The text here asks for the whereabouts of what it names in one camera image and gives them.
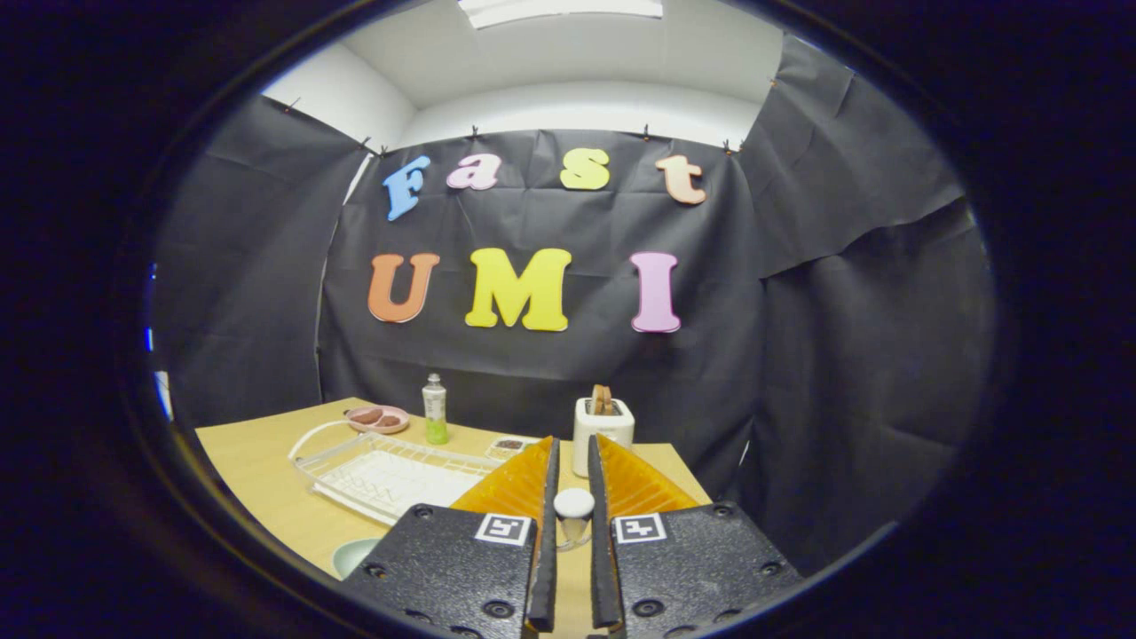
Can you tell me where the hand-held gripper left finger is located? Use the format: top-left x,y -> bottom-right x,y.
340,435 -> 562,635

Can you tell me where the white toaster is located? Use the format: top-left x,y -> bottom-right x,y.
572,397 -> 636,478

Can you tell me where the white wire dish rack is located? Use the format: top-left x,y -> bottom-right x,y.
288,420 -> 507,526

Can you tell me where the pink plate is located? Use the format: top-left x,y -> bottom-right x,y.
345,405 -> 411,435

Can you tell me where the clear bottle green liquid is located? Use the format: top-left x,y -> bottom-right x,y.
422,373 -> 448,446

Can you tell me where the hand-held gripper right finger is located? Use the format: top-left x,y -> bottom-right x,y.
586,433 -> 804,636

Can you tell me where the pale green plate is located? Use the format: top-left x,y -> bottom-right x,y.
331,537 -> 383,580

